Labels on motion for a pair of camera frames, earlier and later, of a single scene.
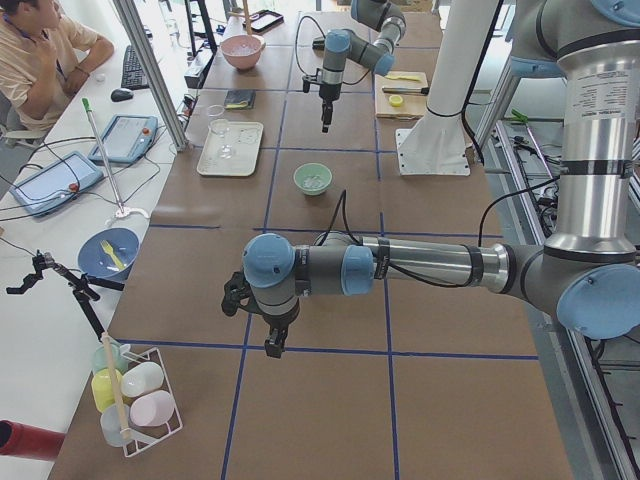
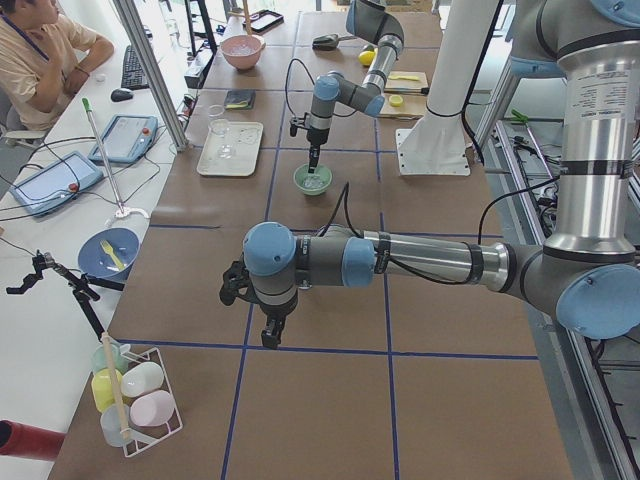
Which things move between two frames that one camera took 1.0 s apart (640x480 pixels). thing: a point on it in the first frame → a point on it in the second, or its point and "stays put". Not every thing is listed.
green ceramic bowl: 312,178 stays put
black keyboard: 134,73 stays put
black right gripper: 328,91 → 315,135
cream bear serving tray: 235,153 stays put
